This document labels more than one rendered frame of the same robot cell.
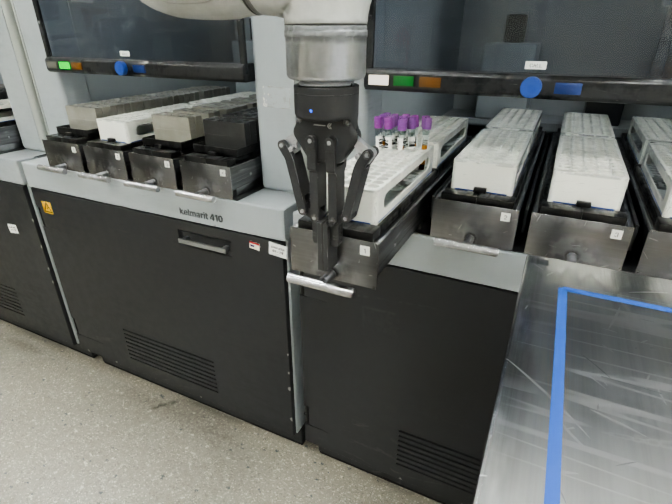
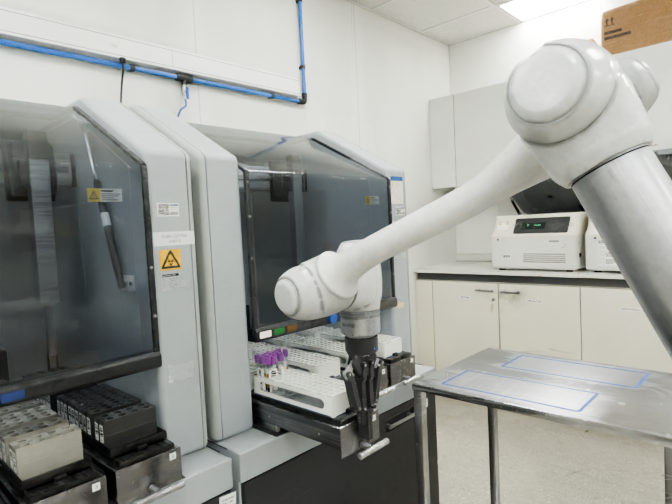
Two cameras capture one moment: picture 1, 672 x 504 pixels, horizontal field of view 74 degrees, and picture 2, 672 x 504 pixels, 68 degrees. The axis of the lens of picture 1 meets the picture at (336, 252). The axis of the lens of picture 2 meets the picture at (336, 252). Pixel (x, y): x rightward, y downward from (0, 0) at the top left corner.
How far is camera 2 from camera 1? 1.13 m
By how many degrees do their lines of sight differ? 73
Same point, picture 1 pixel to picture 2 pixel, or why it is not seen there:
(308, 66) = (376, 328)
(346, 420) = not seen: outside the picture
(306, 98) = (372, 343)
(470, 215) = not seen: hidden behind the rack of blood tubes
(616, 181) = not seen: hidden behind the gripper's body
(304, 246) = (347, 436)
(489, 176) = (332, 368)
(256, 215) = (207, 479)
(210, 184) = (156, 477)
